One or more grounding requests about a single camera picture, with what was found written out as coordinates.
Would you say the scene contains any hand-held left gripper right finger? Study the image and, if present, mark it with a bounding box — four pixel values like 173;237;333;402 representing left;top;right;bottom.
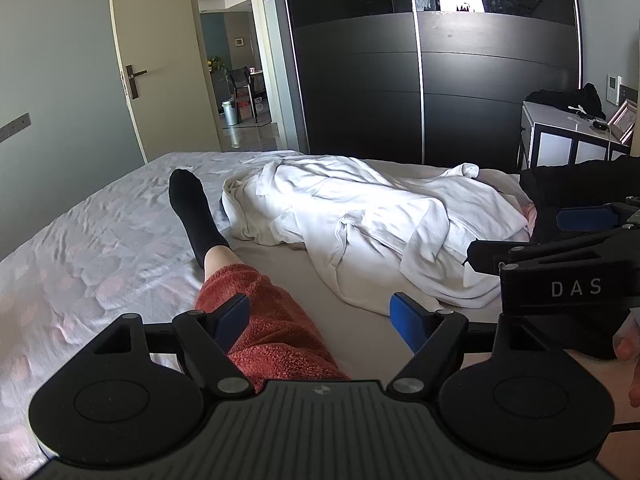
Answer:
387;292;566;397

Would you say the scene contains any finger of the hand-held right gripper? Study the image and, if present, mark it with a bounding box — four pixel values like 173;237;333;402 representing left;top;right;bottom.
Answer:
555;201;640;233
465;227;640;276

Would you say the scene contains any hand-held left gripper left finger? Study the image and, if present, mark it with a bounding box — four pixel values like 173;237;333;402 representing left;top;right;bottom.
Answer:
93;294;253;397

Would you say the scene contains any white garment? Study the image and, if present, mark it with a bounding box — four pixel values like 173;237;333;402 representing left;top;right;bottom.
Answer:
220;156;533;317

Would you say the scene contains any person's right hand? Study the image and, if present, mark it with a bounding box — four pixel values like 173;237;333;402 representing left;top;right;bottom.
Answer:
616;330;640;406

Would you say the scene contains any black garment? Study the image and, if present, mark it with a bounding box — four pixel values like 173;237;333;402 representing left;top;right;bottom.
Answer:
519;157;640;241

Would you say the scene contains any person's left leg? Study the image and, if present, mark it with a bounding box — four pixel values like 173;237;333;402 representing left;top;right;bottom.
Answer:
202;245;246;281

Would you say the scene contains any white bedside cabinet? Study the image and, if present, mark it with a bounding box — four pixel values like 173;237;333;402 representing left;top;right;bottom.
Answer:
516;101;632;171

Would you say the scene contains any black sock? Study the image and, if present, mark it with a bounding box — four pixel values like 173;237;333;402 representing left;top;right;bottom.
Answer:
168;169;232;270

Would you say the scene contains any black cloth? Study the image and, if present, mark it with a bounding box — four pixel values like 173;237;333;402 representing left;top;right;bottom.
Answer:
525;82;607;122

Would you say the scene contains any lavender dotted bedspread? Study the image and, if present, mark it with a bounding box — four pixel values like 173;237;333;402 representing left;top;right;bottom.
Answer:
0;150;311;476

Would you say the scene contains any black sliding wardrobe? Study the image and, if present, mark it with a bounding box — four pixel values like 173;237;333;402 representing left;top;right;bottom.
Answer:
270;0;591;173

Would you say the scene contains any dark chair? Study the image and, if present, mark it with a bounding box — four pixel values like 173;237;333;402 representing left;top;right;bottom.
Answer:
227;66;271;123

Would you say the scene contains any cream door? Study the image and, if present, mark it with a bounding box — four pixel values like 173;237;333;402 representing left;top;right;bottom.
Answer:
107;0;226;163

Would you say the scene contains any wooden picture frame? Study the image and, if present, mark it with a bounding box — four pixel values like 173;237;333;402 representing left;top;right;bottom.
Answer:
606;100;638;145

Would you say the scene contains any dark door handle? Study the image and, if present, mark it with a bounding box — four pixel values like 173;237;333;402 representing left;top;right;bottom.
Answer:
121;64;149;100

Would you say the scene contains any grey wall switch panel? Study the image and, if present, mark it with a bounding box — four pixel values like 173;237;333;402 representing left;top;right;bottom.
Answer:
0;114;33;142

